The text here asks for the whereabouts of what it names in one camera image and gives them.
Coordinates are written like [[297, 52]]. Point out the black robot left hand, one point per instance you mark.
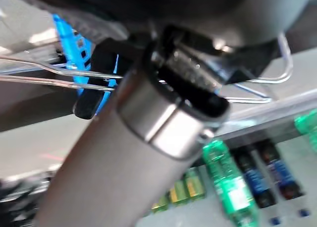
[[138, 150]]

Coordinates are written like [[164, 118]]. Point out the blue plastic shopping basket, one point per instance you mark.
[[71, 43]]

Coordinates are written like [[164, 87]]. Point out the dark cola bottle blue label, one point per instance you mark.
[[282, 172], [255, 180]]

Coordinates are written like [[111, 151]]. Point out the green soda bottle yellow cap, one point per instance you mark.
[[308, 128]]

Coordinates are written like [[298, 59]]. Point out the black shelf board clear rail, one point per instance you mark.
[[272, 108]]

